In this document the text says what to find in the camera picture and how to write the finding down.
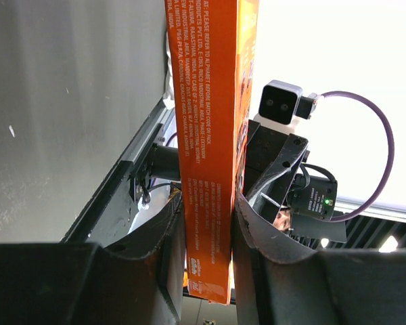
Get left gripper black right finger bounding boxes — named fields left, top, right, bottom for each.
left=234, top=196, right=406, bottom=324

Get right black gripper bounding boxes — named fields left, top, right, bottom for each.
left=245, top=120, right=309, bottom=220

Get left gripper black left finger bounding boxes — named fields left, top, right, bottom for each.
left=0, top=198, right=185, bottom=324

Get orange cartridge box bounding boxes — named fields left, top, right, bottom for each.
left=165, top=0, right=259, bottom=304

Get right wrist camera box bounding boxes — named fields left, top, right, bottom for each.
left=258, top=80, right=303, bottom=125

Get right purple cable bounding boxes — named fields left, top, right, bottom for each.
left=317, top=90, right=396, bottom=223

